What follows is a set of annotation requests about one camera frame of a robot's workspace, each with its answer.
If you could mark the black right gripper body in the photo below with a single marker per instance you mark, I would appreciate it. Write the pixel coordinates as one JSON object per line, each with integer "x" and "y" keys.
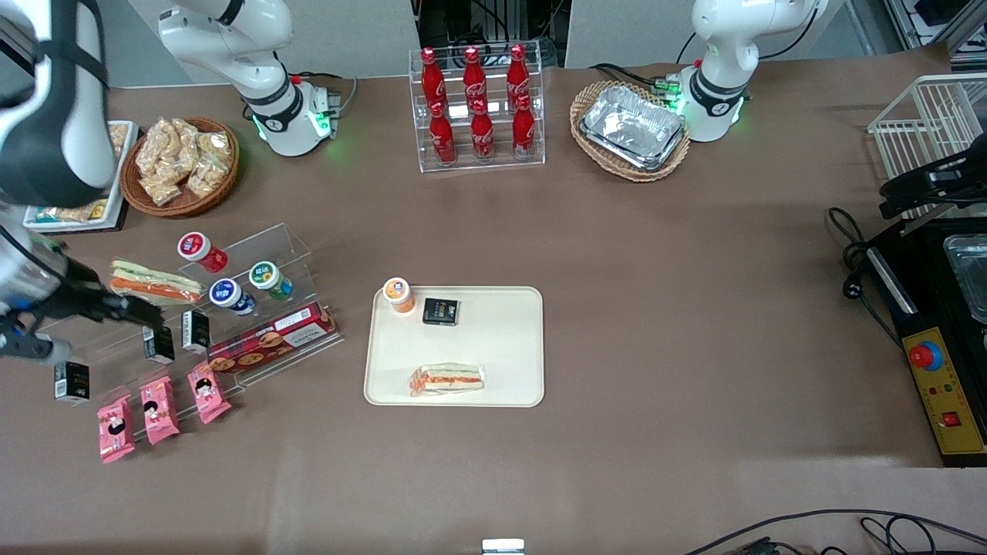
{"x": 79, "y": 297}

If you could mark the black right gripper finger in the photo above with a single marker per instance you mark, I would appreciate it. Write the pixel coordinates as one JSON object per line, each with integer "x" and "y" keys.
{"x": 148, "y": 321}
{"x": 137, "y": 304}

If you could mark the triangle sandwich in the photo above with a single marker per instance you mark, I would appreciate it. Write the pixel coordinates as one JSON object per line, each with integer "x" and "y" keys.
{"x": 154, "y": 284}
{"x": 447, "y": 380}

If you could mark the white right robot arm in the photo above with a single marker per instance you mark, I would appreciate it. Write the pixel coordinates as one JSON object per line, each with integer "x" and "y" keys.
{"x": 62, "y": 131}

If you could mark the white rectangular snack tray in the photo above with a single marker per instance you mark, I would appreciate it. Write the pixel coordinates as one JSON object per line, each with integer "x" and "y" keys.
{"x": 122, "y": 196}

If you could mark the beige plastic tray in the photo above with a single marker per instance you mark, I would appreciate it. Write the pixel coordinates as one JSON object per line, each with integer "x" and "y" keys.
{"x": 463, "y": 339}

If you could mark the foil tray in machine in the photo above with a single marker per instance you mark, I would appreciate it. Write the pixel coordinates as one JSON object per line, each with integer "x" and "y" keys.
{"x": 970, "y": 274}

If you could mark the small black box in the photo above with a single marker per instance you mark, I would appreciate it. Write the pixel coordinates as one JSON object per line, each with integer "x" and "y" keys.
{"x": 440, "y": 311}
{"x": 195, "y": 331}
{"x": 71, "y": 382}
{"x": 158, "y": 347}

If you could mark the clear acrylic stepped stand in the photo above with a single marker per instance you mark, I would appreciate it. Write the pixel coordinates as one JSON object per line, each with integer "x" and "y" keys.
{"x": 293, "y": 258}
{"x": 116, "y": 362}

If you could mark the red lid cup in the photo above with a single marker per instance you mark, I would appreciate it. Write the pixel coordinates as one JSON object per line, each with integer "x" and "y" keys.
{"x": 199, "y": 249}

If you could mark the clear crisp rice pack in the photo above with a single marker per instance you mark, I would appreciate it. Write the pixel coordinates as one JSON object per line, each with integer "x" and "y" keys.
{"x": 118, "y": 136}
{"x": 75, "y": 213}

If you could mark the blue lid cup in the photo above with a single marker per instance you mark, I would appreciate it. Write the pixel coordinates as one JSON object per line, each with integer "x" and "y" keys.
{"x": 228, "y": 295}

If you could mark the blue snack packet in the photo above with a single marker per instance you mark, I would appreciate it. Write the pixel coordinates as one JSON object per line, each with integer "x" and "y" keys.
{"x": 45, "y": 216}

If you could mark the yellow snack packet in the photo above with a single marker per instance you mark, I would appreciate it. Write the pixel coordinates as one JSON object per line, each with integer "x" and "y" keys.
{"x": 99, "y": 210}

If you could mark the pink snack packet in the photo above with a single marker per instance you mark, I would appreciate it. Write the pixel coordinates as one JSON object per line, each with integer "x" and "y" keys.
{"x": 208, "y": 392}
{"x": 160, "y": 411}
{"x": 115, "y": 429}

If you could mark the brown wicker basket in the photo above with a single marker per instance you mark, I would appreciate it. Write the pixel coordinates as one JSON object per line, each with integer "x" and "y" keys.
{"x": 193, "y": 204}

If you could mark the clear bag of snacks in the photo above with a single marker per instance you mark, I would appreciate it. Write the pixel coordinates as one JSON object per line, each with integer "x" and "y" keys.
{"x": 214, "y": 146}
{"x": 154, "y": 146}
{"x": 183, "y": 132}
{"x": 160, "y": 189}
{"x": 204, "y": 179}

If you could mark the red cookie box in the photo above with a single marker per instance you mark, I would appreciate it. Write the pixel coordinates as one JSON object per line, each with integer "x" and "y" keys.
{"x": 271, "y": 343}

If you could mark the green lid cup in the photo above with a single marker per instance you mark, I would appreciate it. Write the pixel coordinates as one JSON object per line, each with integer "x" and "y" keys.
{"x": 267, "y": 277}

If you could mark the orange lid cup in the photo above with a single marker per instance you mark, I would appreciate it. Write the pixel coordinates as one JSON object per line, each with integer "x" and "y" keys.
{"x": 399, "y": 294}

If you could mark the red cola bottle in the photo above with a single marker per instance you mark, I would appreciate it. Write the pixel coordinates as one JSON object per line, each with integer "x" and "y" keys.
{"x": 473, "y": 75}
{"x": 482, "y": 132}
{"x": 442, "y": 137}
{"x": 517, "y": 73}
{"x": 523, "y": 129}
{"x": 432, "y": 77}

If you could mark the clear acrylic bottle rack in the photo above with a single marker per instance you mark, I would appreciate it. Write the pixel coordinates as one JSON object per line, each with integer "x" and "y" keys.
{"x": 497, "y": 154}

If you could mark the light wicker basket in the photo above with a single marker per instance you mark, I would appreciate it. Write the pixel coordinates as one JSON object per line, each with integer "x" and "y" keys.
{"x": 617, "y": 171}

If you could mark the stacked aluminium foil trays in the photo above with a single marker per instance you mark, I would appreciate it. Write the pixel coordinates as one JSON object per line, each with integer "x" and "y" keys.
{"x": 632, "y": 127}

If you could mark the black sealing machine yellow panel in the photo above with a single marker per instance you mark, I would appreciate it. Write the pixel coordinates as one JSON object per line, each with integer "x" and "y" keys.
{"x": 925, "y": 308}

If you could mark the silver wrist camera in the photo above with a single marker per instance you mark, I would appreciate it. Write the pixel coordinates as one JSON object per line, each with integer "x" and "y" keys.
{"x": 35, "y": 347}

